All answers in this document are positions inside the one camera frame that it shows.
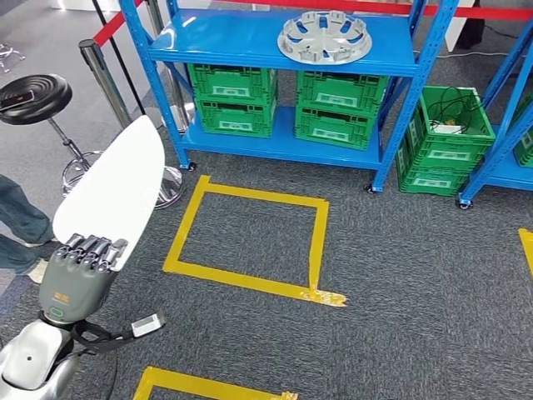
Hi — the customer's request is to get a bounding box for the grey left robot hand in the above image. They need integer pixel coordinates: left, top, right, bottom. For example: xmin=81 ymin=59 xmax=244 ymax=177
xmin=38 ymin=232 xmax=129 ymax=326

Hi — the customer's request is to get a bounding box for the white curved plastic part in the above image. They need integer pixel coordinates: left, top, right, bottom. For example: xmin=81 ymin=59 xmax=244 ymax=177
xmin=53 ymin=114 xmax=166 ymax=273

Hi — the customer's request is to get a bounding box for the blue metal shelf rack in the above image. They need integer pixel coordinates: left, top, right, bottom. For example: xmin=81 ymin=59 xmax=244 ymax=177
xmin=118 ymin=0 xmax=459 ymax=194
xmin=458 ymin=19 xmax=533 ymax=211

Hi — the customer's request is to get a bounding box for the person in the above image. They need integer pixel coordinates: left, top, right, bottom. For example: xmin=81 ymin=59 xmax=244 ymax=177
xmin=0 ymin=175 xmax=55 ymax=285

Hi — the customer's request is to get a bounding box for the black stool with chrome base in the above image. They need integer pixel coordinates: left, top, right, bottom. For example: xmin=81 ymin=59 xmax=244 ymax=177
xmin=0 ymin=74 xmax=105 ymax=198

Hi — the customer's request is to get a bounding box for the black smartphone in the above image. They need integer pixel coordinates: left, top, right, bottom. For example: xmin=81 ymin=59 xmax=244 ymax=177
xmin=0 ymin=89 xmax=35 ymax=113

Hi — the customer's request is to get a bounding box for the thin black rod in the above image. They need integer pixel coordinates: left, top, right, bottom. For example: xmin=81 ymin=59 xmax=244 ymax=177
xmin=90 ymin=0 xmax=147 ymax=102

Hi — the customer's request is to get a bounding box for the chrome star stool base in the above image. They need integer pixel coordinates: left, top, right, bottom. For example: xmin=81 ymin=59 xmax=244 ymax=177
xmin=0 ymin=42 xmax=26 ymax=74

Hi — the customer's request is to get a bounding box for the green plastic crate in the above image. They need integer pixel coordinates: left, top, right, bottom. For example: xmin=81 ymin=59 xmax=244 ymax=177
xmin=195 ymin=97 xmax=276 ymax=139
xmin=512 ymin=91 xmax=533 ymax=169
xmin=406 ymin=85 xmax=497 ymax=173
xmin=293 ymin=104 xmax=381 ymax=152
xmin=186 ymin=62 xmax=279 ymax=106
xmin=395 ymin=132 xmax=479 ymax=198
xmin=296 ymin=70 xmax=389 ymax=112

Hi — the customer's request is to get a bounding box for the red barrier belt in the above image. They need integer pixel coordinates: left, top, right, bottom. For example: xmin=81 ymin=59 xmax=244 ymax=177
xmin=231 ymin=0 xmax=533 ymax=22
xmin=92 ymin=0 xmax=145 ymax=48

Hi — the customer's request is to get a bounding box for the white lit display plinth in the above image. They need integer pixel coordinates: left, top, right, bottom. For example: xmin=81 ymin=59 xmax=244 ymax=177
xmin=49 ymin=0 xmax=121 ymax=13

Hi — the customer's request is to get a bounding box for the silver wheel hubcap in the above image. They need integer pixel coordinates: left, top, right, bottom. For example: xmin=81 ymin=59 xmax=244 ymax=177
xmin=277 ymin=9 xmax=372 ymax=66

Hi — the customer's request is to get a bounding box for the white box in crate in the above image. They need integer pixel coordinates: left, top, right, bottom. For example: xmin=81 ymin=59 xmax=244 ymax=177
xmin=430 ymin=122 xmax=463 ymax=137

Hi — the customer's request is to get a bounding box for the white panel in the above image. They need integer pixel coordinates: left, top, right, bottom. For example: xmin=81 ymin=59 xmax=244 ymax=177
xmin=444 ymin=0 xmax=476 ymax=53

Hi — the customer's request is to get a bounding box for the black object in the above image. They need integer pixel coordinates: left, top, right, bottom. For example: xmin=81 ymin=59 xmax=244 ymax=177
xmin=455 ymin=15 xmax=486 ymax=52

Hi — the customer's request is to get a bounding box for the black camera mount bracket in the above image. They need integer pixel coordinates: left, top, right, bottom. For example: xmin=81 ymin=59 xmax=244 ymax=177
xmin=70 ymin=318 xmax=135 ymax=356

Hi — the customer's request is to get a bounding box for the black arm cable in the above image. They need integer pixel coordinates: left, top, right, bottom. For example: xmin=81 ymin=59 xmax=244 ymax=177
xmin=104 ymin=348 xmax=119 ymax=400

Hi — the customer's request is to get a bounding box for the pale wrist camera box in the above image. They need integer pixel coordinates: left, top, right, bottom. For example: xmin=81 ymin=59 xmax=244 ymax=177
xmin=130 ymin=312 xmax=166 ymax=339

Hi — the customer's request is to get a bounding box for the black cables bundle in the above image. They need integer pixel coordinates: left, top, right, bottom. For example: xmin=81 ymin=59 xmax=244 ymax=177
xmin=426 ymin=86 xmax=476 ymax=133

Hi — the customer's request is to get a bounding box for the white floor cable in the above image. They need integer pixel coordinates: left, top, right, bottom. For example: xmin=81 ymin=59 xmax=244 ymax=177
xmin=414 ymin=49 xmax=501 ymax=60

